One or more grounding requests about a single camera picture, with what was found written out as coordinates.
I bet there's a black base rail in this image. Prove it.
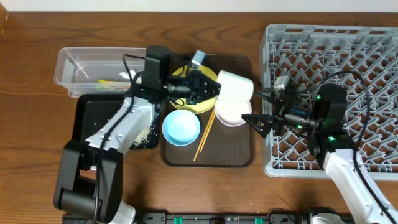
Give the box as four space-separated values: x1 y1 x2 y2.
133 207 346 224

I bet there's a clear plastic waste bin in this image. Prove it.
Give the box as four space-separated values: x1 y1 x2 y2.
54 47 146 98

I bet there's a rice pile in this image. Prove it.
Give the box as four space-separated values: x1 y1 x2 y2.
131 124 158 149

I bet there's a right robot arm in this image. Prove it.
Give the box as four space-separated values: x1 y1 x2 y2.
242 83 397 223

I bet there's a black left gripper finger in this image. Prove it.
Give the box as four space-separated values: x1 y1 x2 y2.
198 85 221 103
198 71 218 86

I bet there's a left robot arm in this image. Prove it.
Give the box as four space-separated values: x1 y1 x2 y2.
53 45 221 223

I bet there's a white tissue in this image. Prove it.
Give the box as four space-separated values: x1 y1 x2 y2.
119 69 142 84

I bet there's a wooden chopstick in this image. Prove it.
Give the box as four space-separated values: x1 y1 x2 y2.
193 109 215 162
198 108 216 153

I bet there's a yellow plastic plate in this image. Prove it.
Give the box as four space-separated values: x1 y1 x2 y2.
170 65 218 114

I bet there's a black plastic tray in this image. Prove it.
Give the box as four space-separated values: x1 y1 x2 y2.
72 94 160 149

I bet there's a green snack wrapper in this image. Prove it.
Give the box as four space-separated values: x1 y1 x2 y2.
96 80 131 91

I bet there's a grey plastic dishwasher rack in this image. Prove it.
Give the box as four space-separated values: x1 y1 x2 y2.
259 24 397 181

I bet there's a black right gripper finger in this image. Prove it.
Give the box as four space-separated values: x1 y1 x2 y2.
241 114 273 138
257 88 283 106

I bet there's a pink plastic bowl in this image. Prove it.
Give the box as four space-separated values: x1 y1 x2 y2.
215 100 252 127

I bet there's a white green cup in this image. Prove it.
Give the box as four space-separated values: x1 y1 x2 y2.
217 70 254 101

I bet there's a light blue bowl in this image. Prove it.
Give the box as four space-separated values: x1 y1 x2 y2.
162 110 201 146

